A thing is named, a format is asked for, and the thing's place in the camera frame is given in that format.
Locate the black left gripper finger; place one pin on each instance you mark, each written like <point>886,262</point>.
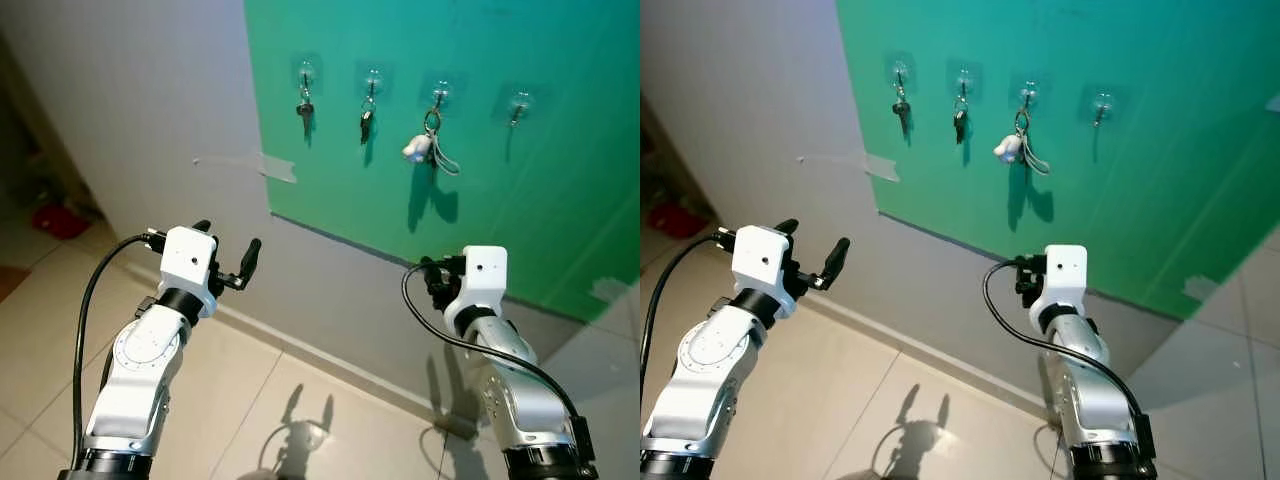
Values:
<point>202,226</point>
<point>250,258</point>
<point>838,258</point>
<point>787,226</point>

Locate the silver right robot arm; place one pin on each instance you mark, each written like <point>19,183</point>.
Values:
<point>520,400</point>
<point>1095,400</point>

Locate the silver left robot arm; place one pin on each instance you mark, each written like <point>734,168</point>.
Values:
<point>140,370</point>
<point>710,370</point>

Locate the clear tape strip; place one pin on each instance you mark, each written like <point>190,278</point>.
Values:
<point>278,167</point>
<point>608,290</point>
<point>882,167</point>
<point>1200,288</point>

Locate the red object on floor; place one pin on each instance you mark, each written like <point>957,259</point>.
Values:
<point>668,217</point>
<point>60,220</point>

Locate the green corrugated plastic board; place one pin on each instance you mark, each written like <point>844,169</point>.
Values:
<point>1180,200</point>
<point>560,200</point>

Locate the black-headed key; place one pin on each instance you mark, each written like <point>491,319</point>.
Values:
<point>960,125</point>
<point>366,125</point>
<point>305,106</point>
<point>903,112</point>

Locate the orange floor mat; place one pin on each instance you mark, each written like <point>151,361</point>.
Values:
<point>10,282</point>

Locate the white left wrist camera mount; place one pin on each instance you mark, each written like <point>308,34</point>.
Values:
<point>188,258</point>
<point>760,258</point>

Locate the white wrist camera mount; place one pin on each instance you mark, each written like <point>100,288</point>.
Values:
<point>760,258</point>
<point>188,258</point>
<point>1065,275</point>
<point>485,275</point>

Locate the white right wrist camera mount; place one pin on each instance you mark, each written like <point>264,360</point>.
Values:
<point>1065,275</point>
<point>485,275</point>

